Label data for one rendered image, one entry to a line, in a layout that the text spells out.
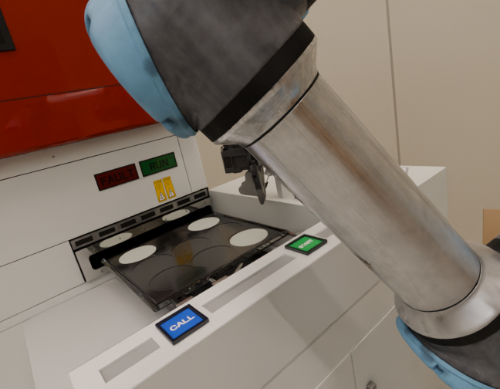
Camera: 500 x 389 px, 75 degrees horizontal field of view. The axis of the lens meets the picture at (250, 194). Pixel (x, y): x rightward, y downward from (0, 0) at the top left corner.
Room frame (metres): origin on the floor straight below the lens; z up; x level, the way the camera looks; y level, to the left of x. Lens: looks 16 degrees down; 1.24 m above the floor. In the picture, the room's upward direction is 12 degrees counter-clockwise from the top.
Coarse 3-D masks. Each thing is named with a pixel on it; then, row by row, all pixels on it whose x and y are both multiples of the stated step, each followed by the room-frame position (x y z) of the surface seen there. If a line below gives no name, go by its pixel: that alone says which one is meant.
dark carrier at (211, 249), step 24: (216, 216) 0.99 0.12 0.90; (168, 240) 0.87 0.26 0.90; (192, 240) 0.84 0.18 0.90; (216, 240) 0.80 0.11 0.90; (264, 240) 0.73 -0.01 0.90; (120, 264) 0.78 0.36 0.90; (144, 264) 0.75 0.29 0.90; (168, 264) 0.72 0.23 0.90; (192, 264) 0.69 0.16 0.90; (216, 264) 0.67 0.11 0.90; (144, 288) 0.63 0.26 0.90; (168, 288) 0.61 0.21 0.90
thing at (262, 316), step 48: (336, 240) 0.54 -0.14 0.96; (240, 288) 0.45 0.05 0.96; (288, 288) 0.44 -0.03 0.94; (336, 288) 0.51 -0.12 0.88; (144, 336) 0.38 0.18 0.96; (192, 336) 0.36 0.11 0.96; (240, 336) 0.38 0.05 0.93; (288, 336) 0.43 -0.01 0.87; (96, 384) 0.31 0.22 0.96; (144, 384) 0.30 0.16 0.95; (192, 384) 0.33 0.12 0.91; (240, 384) 0.37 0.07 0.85
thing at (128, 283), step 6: (108, 264) 0.79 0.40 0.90; (114, 270) 0.74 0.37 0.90; (120, 276) 0.70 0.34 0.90; (126, 282) 0.67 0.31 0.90; (132, 282) 0.66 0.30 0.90; (132, 288) 0.63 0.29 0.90; (138, 288) 0.63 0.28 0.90; (138, 294) 0.60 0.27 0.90; (144, 294) 0.60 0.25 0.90; (144, 300) 0.57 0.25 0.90; (150, 300) 0.57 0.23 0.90; (150, 306) 0.55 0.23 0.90; (156, 312) 0.54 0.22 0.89
